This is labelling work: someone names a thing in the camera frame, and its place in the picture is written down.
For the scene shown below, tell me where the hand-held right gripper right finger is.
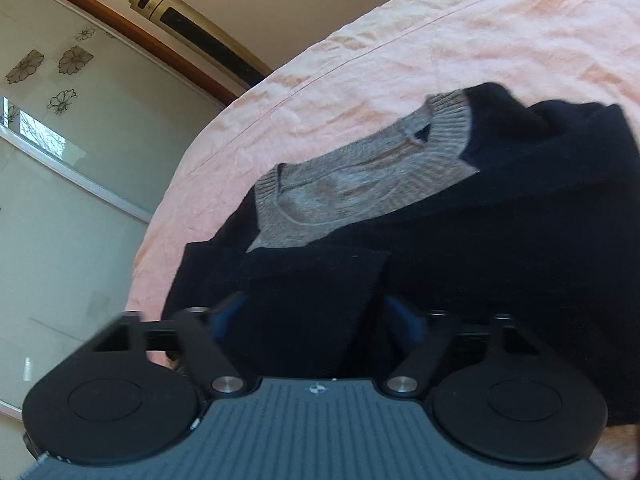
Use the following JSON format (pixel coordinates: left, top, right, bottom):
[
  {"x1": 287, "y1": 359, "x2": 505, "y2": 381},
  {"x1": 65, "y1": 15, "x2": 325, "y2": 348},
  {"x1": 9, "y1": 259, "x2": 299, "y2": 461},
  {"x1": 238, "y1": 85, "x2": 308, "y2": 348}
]
[{"x1": 382, "y1": 294, "x2": 543, "y2": 401}]

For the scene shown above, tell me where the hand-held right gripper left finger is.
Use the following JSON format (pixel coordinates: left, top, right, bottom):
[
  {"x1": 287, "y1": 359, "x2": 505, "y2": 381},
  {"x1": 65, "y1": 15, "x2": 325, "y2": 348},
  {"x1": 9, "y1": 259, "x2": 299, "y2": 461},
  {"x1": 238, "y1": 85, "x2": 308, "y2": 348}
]
[{"x1": 91, "y1": 292, "x2": 249, "y2": 399}]

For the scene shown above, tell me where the navy and grey knit sweater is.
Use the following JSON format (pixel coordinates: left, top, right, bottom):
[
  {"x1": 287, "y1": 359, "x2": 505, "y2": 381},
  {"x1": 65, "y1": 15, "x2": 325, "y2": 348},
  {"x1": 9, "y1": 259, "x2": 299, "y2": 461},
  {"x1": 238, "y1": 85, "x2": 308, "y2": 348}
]
[{"x1": 162, "y1": 82, "x2": 640, "y2": 428}]

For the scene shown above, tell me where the flower print sliding door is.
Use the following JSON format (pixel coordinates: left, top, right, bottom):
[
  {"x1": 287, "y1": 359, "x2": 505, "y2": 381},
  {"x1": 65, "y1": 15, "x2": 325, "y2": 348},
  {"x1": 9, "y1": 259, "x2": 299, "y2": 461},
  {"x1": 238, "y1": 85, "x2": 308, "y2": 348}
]
[{"x1": 0, "y1": 0, "x2": 227, "y2": 413}]

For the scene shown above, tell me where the pink bed sheet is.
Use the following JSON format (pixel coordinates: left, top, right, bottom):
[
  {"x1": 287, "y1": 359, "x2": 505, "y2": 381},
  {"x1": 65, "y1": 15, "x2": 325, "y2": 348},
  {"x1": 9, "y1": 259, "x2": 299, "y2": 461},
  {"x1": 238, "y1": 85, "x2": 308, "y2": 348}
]
[{"x1": 122, "y1": 0, "x2": 640, "y2": 473}]

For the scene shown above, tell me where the gold tower air conditioner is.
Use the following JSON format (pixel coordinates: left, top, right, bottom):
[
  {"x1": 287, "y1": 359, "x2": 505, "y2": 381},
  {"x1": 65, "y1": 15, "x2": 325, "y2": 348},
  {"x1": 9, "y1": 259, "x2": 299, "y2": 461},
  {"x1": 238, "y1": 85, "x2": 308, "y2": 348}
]
[{"x1": 127, "y1": 0, "x2": 273, "y2": 88}]

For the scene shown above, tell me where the brown wooden door frame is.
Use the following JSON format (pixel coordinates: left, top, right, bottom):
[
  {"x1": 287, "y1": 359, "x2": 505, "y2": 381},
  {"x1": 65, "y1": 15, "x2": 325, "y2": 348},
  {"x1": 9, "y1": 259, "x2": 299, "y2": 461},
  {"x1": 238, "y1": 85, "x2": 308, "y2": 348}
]
[{"x1": 10, "y1": 0, "x2": 240, "y2": 107}]

